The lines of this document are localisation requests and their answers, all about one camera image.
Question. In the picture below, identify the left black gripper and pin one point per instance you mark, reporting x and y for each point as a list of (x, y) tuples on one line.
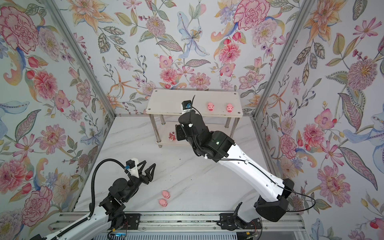
[(145, 181)]

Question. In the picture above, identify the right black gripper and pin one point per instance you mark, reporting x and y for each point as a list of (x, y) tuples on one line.
[(179, 133)]

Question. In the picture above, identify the pink bear with strawberry hat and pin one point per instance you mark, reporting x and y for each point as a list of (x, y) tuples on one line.
[(172, 136)]

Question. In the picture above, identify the small pink pig toy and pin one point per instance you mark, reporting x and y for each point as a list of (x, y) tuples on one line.
[(229, 108), (166, 194), (210, 107), (163, 202)]

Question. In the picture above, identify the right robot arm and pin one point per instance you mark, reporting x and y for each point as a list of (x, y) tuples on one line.
[(273, 191)]

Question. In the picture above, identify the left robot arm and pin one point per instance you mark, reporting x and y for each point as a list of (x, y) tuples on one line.
[(109, 214)]

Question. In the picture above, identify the white two-tier shelf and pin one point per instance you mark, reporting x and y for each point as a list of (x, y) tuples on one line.
[(168, 103)]

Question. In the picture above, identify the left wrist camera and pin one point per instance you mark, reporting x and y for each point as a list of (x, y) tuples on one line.
[(131, 168)]

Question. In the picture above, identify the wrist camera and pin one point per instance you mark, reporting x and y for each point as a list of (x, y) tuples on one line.
[(186, 106), (131, 168)]

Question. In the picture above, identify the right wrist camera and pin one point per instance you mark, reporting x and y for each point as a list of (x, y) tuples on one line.
[(186, 106)]

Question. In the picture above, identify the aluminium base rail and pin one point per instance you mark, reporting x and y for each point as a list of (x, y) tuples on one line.
[(207, 222)]

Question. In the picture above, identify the left aluminium corner post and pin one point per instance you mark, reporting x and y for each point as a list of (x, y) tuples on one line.
[(68, 36)]

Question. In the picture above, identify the aluminium corner post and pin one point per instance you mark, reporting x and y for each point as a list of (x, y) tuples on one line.
[(68, 36), (281, 61)]

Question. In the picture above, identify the right aluminium corner post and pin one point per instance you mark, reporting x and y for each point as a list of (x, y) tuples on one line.
[(281, 61)]

